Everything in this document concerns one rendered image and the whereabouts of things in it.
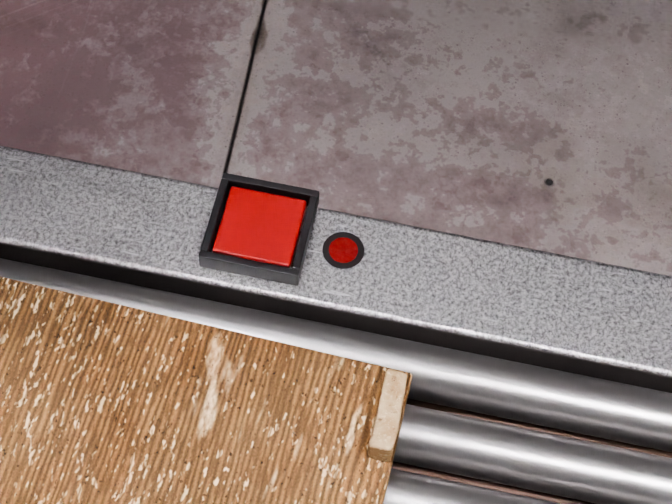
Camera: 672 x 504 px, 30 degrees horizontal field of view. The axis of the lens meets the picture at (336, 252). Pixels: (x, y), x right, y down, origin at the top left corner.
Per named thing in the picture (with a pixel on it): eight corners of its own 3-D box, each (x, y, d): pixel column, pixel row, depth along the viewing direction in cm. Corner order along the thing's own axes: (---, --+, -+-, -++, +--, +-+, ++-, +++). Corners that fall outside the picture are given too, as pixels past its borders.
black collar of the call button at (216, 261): (224, 183, 98) (223, 171, 97) (319, 201, 97) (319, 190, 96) (199, 267, 94) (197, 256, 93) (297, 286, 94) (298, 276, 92)
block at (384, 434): (383, 381, 88) (386, 365, 86) (408, 387, 88) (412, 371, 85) (365, 459, 85) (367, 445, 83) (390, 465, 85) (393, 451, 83)
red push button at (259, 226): (231, 193, 98) (230, 184, 96) (306, 208, 97) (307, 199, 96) (212, 260, 95) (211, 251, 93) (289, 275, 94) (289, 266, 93)
